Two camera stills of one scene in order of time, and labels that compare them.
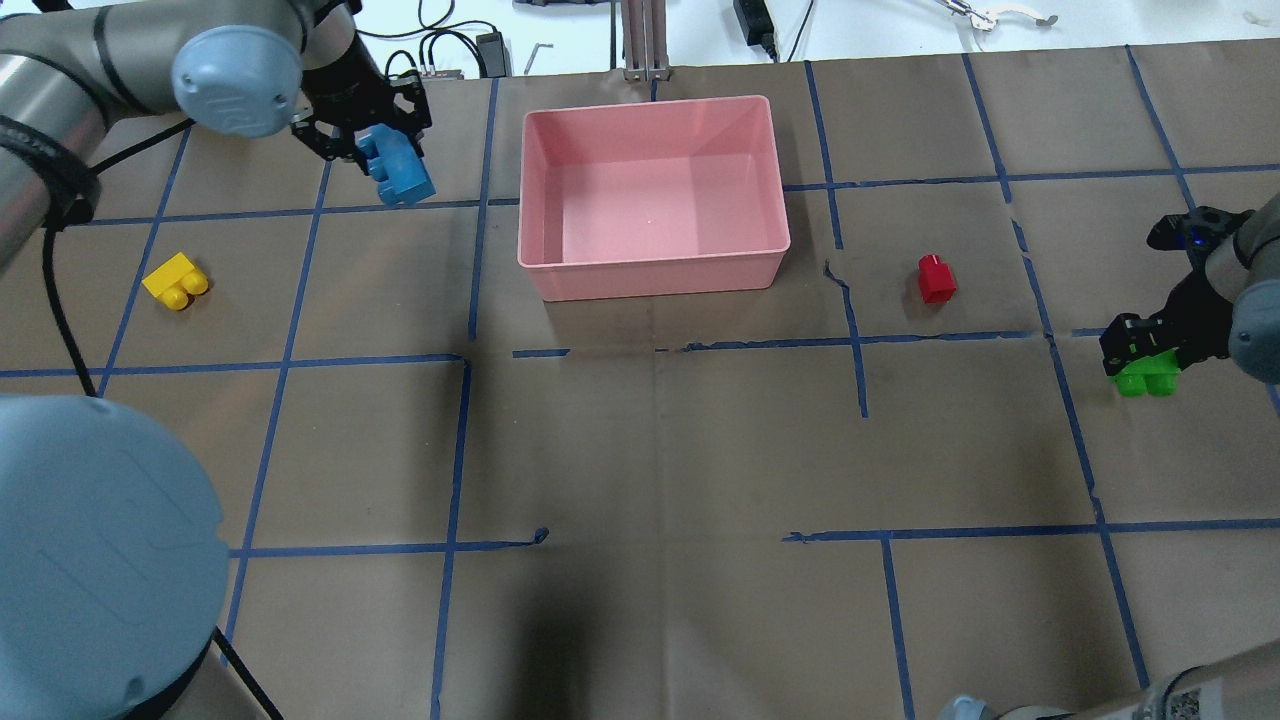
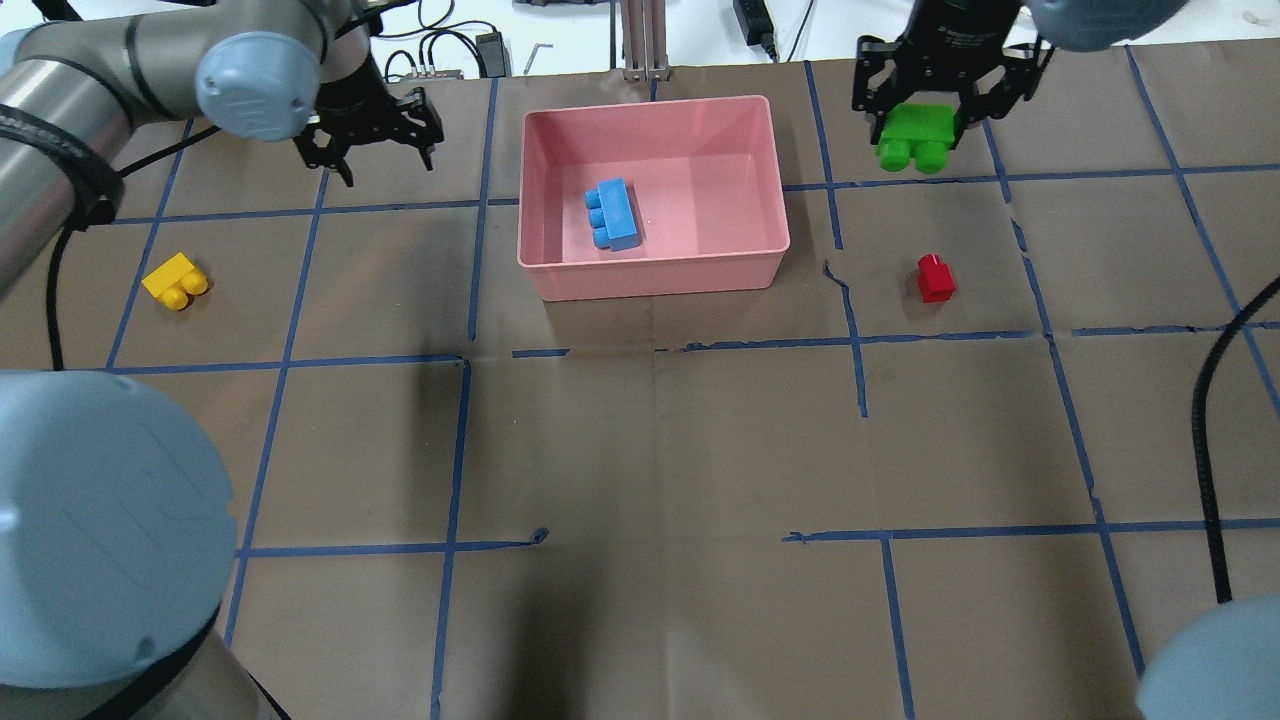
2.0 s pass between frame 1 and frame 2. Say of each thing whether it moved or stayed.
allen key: stayed
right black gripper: moved
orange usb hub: stayed
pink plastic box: stayed
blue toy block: moved
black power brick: stayed
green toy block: moved
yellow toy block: stayed
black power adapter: stayed
